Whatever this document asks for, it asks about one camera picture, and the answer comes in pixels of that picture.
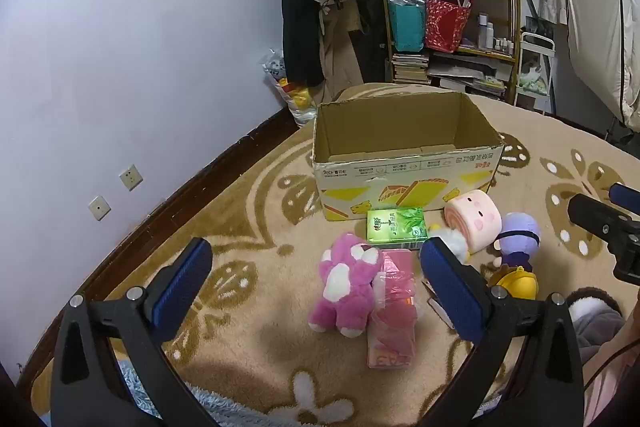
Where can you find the purple haired plush doll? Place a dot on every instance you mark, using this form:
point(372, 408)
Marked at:
point(520, 232)

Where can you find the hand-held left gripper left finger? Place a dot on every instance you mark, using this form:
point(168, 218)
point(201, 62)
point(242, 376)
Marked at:
point(182, 287)

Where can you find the small white fluffy plush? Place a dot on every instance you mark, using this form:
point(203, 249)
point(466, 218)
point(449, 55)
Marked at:
point(452, 239)

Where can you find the teal bag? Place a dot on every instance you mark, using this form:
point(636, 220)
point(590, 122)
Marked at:
point(407, 27)

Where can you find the yellow plush toy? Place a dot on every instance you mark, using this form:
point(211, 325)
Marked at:
point(520, 284)

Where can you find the stack of books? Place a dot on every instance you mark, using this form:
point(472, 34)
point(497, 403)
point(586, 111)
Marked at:
point(410, 67)

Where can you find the beige hanging coat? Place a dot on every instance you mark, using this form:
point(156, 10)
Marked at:
point(340, 57)

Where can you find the black hanging coat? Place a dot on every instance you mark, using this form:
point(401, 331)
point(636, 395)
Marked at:
point(300, 32)

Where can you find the person's pink clothing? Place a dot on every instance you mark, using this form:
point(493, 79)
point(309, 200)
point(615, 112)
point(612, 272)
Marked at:
point(615, 382)

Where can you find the white hanging sheet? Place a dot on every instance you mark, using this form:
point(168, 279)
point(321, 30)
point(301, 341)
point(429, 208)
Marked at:
point(600, 7)

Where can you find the white metal cart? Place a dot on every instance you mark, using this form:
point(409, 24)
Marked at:
point(537, 39)

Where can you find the group of white cosmetic bottles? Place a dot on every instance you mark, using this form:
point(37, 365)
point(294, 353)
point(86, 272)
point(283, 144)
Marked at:
point(487, 34)

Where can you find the dark hanging clothing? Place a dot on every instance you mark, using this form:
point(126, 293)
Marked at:
point(372, 47)

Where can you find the grey fuzzy slipper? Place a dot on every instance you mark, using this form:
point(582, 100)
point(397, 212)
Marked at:
point(595, 322)

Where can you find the light blue fluffy cloth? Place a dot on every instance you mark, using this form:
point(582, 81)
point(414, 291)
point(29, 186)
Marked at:
point(225, 409)

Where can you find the pink white plush toy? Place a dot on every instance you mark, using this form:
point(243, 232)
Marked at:
point(345, 297)

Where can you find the green tissue pack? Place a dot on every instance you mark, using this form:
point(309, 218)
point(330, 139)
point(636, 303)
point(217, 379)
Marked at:
point(395, 227)

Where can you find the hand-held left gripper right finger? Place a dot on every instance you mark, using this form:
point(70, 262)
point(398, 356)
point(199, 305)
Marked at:
point(450, 292)

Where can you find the white wall socket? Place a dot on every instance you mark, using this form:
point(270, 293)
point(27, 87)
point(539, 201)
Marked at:
point(130, 177)
point(99, 207)

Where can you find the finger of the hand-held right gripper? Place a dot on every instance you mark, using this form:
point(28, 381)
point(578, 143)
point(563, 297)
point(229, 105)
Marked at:
point(625, 196)
point(595, 213)

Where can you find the red gift bag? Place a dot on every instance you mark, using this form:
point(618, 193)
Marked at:
point(445, 27)

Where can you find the cardboard box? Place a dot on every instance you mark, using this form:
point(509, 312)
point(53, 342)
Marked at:
point(400, 177)

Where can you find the clear plastic bag with items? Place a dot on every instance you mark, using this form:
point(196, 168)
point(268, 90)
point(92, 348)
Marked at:
point(295, 102)

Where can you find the pink roll cake plush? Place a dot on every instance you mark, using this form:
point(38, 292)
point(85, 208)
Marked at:
point(475, 217)

